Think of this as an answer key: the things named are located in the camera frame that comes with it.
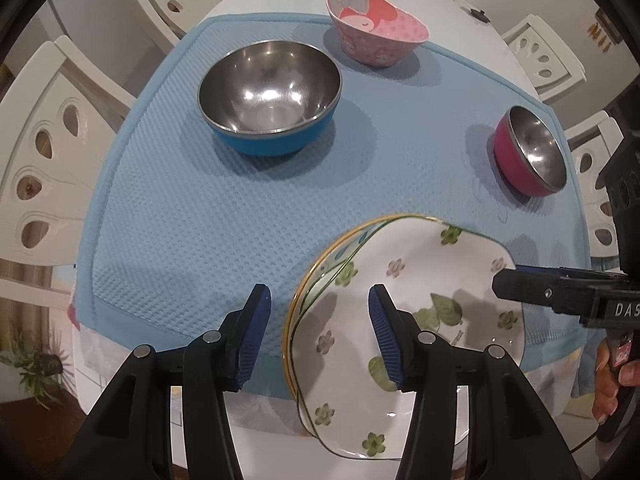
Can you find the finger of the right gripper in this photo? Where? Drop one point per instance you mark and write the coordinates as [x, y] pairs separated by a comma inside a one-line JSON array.
[[564, 290]]

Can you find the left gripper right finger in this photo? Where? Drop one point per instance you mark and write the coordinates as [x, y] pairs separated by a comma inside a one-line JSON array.
[[395, 331]]

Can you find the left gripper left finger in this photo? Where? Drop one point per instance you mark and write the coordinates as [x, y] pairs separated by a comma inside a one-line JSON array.
[[244, 331]]

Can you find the small hexagonal forest plate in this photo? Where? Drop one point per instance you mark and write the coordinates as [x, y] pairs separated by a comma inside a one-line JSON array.
[[441, 274]]

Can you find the blue sunflower round plate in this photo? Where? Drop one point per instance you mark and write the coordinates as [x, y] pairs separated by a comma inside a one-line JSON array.
[[325, 267]]

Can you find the pink steel bowl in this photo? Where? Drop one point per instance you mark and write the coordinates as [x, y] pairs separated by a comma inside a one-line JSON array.
[[528, 155]]

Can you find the blue steel bowl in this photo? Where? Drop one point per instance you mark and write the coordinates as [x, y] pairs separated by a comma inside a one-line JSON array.
[[271, 98]]

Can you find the pink cartoon melamine bowl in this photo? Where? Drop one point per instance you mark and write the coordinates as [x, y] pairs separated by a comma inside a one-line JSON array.
[[375, 32]]

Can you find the person's right hand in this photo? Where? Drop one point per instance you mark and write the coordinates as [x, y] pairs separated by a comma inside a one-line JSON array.
[[607, 384]]

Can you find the white chair near right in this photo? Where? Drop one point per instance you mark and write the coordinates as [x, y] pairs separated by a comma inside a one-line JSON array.
[[592, 144]]

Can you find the blue textured table mat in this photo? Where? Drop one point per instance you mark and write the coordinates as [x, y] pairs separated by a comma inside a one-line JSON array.
[[181, 227]]

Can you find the potted green plant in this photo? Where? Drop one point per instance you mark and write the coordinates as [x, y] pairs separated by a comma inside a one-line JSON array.
[[42, 373]]

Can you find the white chair far right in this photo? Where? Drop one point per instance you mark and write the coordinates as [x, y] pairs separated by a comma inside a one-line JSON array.
[[553, 69]]

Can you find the white chair near left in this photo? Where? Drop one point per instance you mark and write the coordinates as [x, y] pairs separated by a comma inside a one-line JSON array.
[[54, 141]]

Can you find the small black table object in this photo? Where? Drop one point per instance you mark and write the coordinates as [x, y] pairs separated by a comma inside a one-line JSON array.
[[479, 15]]

